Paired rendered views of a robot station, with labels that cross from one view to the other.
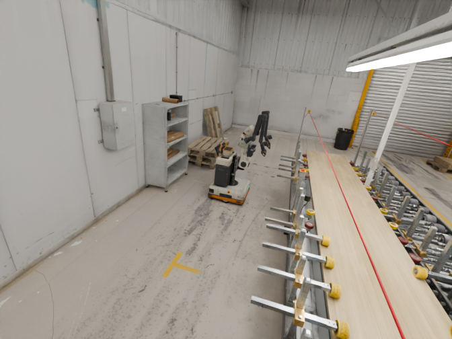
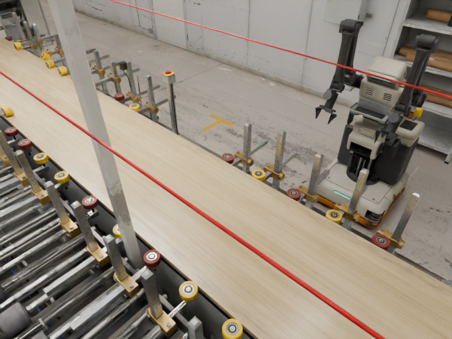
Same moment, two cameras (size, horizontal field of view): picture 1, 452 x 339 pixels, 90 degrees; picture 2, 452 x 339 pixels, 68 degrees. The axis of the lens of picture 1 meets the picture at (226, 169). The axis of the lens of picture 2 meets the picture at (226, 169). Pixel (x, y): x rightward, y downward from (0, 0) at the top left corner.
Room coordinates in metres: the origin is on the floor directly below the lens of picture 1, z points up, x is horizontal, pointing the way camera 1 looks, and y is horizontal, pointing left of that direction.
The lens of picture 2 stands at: (3.81, -2.68, 2.21)
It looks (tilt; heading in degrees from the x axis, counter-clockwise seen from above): 39 degrees down; 119
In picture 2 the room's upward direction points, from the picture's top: straight up
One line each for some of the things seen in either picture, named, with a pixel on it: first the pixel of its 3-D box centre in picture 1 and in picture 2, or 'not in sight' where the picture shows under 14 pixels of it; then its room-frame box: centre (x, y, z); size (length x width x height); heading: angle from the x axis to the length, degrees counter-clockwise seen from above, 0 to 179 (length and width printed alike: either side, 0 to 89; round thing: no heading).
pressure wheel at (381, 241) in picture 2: not in sight; (378, 247); (3.97, -1.41, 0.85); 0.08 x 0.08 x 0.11
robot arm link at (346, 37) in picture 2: (262, 129); (342, 58); (3.47, -0.50, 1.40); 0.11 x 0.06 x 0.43; 166
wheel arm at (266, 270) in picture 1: (294, 278); (86, 62); (1.10, -0.53, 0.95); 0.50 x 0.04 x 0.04; 76
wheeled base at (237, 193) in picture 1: (230, 187); (359, 184); (3.79, -0.11, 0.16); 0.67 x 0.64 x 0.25; 76
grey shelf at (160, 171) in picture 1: (167, 144); (437, 75); (4.15, 1.17, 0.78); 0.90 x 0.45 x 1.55; 166
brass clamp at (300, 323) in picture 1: (298, 311); not in sight; (0.87, -0.49, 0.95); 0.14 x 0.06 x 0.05; 166
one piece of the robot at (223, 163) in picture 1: (227, 166); (377, 141); (3.81, -0.02, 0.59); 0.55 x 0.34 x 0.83; 166
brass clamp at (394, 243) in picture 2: not in sight; (390, 238); (4.03, -1.28, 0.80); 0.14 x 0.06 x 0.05; 166
